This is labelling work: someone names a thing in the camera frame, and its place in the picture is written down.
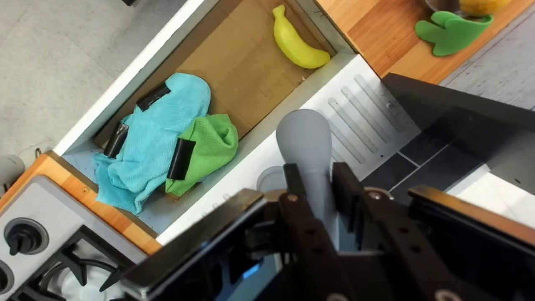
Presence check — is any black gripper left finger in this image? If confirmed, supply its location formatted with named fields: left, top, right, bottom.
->
left=279, top=163, right=355, bottom=301

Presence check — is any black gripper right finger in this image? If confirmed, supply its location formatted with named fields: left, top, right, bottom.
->
left=331, top=161, right=493, bottom=301

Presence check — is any green cloth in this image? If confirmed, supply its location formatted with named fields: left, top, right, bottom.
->
left=166, top=113, right=239, bottom=197

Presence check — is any grey wood backsplash panel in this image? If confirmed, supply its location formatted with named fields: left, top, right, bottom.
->
left=385, top=6, right=535, bottom=192

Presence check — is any white toy sink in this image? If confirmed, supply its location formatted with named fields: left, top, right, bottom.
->
left=55, top=0, right=420, bottom=243

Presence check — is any blue cloth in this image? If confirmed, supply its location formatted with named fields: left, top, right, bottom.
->
left=95, top=73, right=211, bottom=213

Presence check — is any yellow toy banana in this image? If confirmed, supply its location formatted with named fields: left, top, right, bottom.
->
left=271, top=4, right=331, bottom=69

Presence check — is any wooden counter top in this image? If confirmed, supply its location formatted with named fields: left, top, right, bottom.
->
left=316, top=0, right=533, bottom=83

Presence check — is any yellow toy corn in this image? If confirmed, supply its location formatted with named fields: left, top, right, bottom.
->
left=460, top=0, right=512, bottom=16

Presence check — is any toy stove top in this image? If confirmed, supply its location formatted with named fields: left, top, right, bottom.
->
left=0, top=175, right=146, bottom=301

